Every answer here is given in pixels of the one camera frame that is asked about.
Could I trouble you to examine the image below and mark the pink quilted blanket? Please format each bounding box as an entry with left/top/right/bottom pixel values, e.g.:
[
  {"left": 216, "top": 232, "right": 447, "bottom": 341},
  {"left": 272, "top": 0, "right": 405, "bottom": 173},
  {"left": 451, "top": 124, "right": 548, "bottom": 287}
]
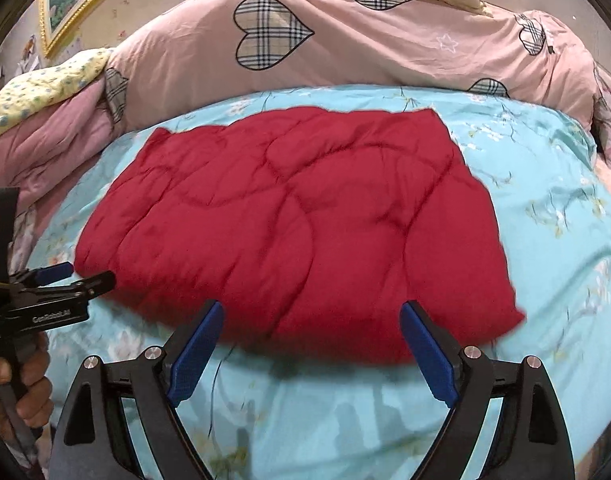
[{"left": 0, "top": 76, "right": 122, "bottom": 241}]

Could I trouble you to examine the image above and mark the yellow dotted blanket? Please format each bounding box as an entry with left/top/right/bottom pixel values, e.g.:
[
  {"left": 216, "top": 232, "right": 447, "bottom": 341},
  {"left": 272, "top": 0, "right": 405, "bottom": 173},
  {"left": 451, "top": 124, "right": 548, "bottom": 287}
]
[{"left": 0, "top": 47, "right": 113, "bottom": 143}]

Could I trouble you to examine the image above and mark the red puffer jacket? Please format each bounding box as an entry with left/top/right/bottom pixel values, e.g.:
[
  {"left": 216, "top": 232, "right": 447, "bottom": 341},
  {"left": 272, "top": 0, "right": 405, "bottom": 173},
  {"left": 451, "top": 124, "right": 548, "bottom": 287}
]
[{"left": 74, "top": 106, "right": 527, "bottom": 367}]

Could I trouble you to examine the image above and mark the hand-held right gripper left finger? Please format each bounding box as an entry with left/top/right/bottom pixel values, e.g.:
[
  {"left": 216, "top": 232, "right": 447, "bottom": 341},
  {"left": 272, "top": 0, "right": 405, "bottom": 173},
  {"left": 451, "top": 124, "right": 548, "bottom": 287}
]
[{"left": 48, "top": 300, "right": 225, "bottom": 480}]

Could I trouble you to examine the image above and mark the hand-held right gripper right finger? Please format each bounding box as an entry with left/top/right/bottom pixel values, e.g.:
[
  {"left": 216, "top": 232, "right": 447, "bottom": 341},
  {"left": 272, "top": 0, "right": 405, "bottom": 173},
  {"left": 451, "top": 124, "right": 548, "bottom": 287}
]
[{"left": 400, "top": 300, "right": 576, "bottom": 480}]

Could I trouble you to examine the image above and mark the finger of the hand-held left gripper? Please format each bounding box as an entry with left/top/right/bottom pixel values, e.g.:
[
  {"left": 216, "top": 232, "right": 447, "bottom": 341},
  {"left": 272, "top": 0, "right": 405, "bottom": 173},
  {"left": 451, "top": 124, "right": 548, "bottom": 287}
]
[
  {"left": 15, "top": 271, "right": 117, "bottom": 306},
  {"left": 12, "top": 261, "right": 75, "bottom": 287}
]

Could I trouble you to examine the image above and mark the pink floral cloth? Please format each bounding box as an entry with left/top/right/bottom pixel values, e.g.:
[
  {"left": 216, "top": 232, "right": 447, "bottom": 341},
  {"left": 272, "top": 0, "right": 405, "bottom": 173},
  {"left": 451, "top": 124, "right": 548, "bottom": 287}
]
[{"left": 592, "top": 62, "right": 611, "bottom": 173}]

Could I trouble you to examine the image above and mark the pink duvet with plaid hearts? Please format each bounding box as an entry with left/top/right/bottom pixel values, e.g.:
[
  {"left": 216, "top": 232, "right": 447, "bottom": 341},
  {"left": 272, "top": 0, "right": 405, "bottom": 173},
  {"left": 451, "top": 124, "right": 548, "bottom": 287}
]
[{"left": 102, "top": 0, "right": 606, "bottom": 135}]

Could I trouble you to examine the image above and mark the person's left hand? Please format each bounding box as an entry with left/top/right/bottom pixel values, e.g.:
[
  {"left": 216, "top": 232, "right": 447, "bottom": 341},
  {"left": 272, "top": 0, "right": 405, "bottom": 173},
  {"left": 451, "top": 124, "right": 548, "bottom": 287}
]
[{"left": 0, "top": 332, "right": 54, "bottom": 429}]

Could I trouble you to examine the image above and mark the light blue floral bed sheet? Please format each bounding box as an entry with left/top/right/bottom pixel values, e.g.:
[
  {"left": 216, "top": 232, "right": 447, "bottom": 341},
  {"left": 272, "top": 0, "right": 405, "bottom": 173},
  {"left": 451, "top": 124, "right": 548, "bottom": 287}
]
[{"left": 22, "top": 84, "right": 611, "bottom": 480}]

